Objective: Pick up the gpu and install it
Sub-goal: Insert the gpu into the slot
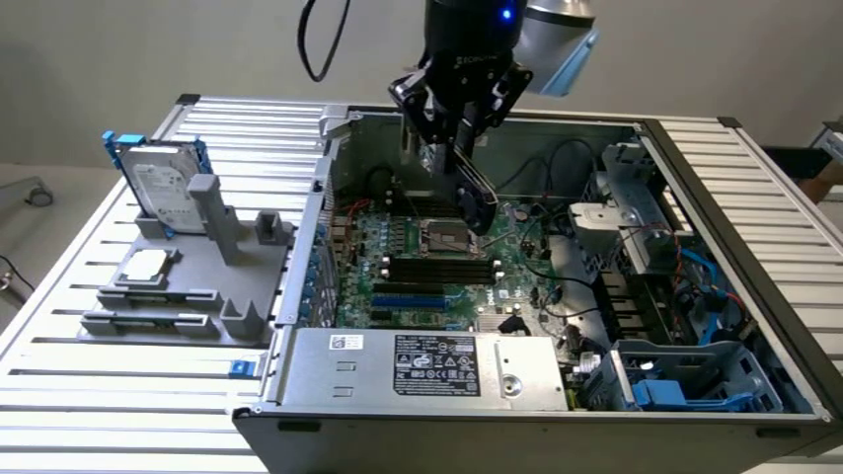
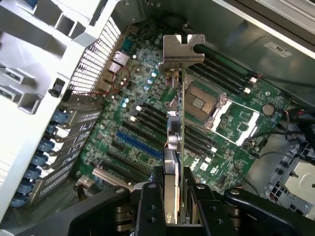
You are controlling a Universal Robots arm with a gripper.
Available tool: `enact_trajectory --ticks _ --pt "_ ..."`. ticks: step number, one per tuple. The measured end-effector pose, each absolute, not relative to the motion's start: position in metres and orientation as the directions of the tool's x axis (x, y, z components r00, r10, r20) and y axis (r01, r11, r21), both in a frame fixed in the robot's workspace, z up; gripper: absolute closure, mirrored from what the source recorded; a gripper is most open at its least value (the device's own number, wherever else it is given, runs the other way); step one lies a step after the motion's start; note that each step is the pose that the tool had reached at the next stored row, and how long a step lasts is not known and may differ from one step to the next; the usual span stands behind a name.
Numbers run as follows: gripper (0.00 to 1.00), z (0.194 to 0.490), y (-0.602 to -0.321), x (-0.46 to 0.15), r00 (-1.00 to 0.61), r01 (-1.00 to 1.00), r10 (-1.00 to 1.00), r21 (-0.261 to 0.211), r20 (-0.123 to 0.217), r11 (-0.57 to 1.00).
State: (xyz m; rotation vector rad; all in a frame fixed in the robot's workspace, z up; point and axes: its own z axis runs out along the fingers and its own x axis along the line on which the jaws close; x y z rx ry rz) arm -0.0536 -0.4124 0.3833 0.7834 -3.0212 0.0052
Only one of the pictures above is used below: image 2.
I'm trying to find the grey open PC case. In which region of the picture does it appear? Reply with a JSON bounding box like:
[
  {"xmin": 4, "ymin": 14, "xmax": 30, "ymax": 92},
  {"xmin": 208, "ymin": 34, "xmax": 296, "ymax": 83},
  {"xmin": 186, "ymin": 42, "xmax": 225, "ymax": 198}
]
[{"xmin": 0, "ymin": 0, "xmax": 315, "ymax": 236}]

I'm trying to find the black case latch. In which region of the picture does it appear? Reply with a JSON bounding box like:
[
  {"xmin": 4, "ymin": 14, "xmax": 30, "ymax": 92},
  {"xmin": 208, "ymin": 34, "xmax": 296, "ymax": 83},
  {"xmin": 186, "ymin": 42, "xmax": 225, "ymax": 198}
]
[{"xmin": 48, "ymin": 78, "xmax": 66, "ymax": 98}]

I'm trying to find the green motherboard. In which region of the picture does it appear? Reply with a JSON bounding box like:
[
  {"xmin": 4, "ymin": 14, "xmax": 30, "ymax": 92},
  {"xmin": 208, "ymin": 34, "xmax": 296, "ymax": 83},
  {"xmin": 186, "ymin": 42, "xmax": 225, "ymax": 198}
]
[{"xmin": 73, "ymin": 22, "xmax": 293, "ymax": 195}]

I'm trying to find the grey disk bay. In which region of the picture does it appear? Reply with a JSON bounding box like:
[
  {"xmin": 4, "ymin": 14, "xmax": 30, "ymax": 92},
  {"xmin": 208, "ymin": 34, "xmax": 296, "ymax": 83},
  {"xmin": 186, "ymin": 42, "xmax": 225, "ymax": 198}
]
[{"xmin": 264, "ymin": 139, "xmax": 315, "ymax": 218}]

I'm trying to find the blue expansion slot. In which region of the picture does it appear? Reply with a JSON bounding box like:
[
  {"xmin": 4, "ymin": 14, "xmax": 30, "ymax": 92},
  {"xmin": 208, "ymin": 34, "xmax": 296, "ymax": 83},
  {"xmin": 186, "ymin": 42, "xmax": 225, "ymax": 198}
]
[{"xmin": 117, "ymin": 130, "xmax": 163, "ymax": 159}]

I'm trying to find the silver rear port block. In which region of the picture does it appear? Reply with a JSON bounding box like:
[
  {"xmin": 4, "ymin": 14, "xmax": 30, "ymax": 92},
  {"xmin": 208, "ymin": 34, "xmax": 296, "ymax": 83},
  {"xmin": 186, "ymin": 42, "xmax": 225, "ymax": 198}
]
[{"xmin": 97, "ymin": 50, "xmax": 130, "ymax": 93}]

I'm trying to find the short black expansion slot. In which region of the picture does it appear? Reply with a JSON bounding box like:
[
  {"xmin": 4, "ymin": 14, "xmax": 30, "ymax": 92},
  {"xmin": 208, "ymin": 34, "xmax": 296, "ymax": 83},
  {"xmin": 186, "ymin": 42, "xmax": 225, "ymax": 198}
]
[{"xmin": 110, "ymin": 139, "xmax": 126, "ymax": 151}]

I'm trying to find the silver slot cover bracket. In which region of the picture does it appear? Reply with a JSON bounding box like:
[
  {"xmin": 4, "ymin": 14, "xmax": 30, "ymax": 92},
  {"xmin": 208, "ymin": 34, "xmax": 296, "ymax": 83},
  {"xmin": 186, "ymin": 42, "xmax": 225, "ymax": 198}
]
[
  {"xmin": 45, "ymin": 147, "xmax": 82, "ymax": 173},
  {"xmin": 53, "ymin": 134, "xmax": 91, "ymax": 154},
  {"xmin": 70, "ymin": 107, "xmax": 102, "ymax": 126},
  {"xmin": 58, "ymin": 122, "xmax": 95, "ymax": 140}
]

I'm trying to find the black case fan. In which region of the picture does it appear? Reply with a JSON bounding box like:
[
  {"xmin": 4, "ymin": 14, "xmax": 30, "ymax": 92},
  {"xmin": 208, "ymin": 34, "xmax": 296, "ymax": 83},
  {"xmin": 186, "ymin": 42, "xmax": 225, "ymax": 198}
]
[{"xmin": 157, "ymin": 11, "xmax": 190, "ymax": 33}]

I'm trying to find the silver coin cell battery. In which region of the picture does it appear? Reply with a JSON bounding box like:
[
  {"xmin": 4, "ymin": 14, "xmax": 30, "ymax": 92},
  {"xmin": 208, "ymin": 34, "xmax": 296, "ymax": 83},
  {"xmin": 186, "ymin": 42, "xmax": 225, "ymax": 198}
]
[{"xmin": 262, "ymin": 103, "xmax": 275, "ymax": 117}]

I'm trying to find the black cable bundle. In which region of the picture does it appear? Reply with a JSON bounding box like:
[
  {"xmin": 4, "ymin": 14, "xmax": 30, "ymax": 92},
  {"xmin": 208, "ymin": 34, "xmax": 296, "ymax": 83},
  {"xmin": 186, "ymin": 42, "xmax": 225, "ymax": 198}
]
[{"xmin": 253, "ymin": 108, "xmax": 315, "ymax": 158}]

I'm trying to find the thin red wire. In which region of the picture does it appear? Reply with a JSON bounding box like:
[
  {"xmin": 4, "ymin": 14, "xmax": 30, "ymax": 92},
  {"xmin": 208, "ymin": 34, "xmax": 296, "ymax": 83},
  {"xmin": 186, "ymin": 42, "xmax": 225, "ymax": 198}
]
[{"xmin": 90, "ymin": 67, "xmax": 131, "ymax": 97}]

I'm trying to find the black RAM slot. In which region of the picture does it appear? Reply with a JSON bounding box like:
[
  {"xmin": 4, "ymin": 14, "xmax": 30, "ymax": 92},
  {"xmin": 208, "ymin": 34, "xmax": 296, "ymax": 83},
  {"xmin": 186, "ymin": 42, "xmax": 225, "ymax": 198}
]
[
  {"xmin": 184, "ymin": 141, "xmax": 215, "ymax": 158},
  {"xmin": 136, "ymin": 104, "xmax": 171, "ymax": 122},
  {"xmin": 188, "ymin": 66, "xmax": 243, "ymax": 98},
  {"xmin": 196, "ymin": 58, "xmax": 252, "ymax": 94},
  {"xmin": 130, "ymin": 114, "xmax": 170, "ymax": 131},
  {"xmin": 205, "ymin": 49, "xmax": 258, "ymax": 83},
  {"xmin": 122, "ymin": 121, "xmax": 168, "ymax": 145},
  {"xmin": 184, "ymin": 134, "xmax": 216, "ymax": 152},
  {"xmin": 184, "ymin": 126, "xmax": 218, "ymax": 146}
]

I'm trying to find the white label sticker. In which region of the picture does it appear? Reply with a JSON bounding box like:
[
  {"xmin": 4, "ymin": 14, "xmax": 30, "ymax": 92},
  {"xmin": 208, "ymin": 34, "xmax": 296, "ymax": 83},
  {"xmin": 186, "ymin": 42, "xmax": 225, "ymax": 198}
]
[{"xmin": 264, "ymin": 40, "xmax": 293, "ymax": 59}]

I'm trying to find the long black expansion slot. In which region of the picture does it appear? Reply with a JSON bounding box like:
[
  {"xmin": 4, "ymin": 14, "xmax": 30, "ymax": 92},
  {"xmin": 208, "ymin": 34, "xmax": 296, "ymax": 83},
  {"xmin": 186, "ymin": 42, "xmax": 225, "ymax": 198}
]
[
  {"xmin": 98, "ymin": 160, "xmax": 138, "ymax": 184},
  {"xmin": 108, "ymin": 148, "xmax": 152, "ymax": 178}
]

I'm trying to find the blue card retention clip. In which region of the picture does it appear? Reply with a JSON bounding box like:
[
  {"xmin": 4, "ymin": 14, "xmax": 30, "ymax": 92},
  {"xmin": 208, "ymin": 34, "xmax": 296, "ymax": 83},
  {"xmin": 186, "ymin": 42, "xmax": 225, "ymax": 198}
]
[
  {"xmin": 18, "ymin": 181, "xmax": 37, "ymax": 194},
  {"xmin": 46, "ymin": 123, "xmax": 59, "ymax": 135},
  {"xmin": 24, "ymin": 168, "xmax": 42, "ymax": 180},
  {"xmin": 52, "ymin": 109, "xmax": 72, "ymax": 124},
  {"xmin": 38, "ymin": 139, "xmax": 55, "ymax": 152},
  {"xmin": 10, "ymin": 192, "xmax": 30, "ymax": 207},
  {"xmin": 32, "ymin": 154, "xmax": 50, "ymax": 168}
]

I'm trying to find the metal CPU socket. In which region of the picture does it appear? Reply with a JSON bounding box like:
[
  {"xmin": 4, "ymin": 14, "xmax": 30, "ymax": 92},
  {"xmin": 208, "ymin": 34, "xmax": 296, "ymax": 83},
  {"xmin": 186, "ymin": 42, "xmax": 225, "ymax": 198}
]
[{"xmin": 183, "ymin": 78, "xmax": 261, "ymax": 147}]

